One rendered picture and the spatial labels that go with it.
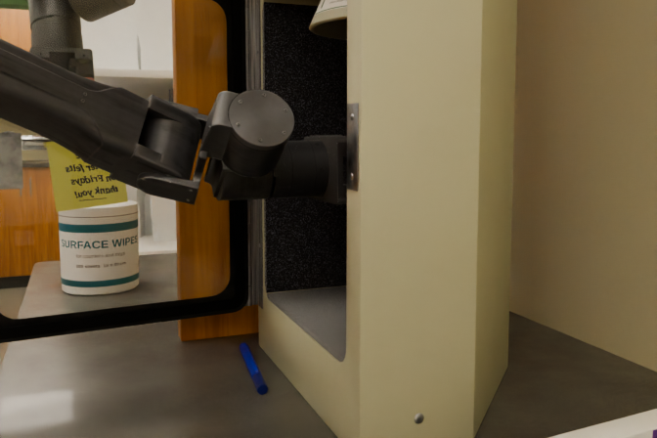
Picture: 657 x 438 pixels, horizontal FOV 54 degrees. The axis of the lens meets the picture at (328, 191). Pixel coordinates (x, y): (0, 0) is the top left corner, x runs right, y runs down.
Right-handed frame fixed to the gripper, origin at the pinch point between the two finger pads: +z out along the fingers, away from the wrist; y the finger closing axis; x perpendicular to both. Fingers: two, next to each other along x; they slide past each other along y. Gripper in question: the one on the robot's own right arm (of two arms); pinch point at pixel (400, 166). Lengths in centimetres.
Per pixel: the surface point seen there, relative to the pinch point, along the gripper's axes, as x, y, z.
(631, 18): -17.4, 0.9, 31.9
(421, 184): 0.8, -14.9, -5.5
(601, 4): -20.0, 5.8, 31.8
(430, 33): -11.4, -15.1, -4.8
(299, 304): 15.8, 7.3, -9.1
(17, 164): -0.6, 11.1, -37.9
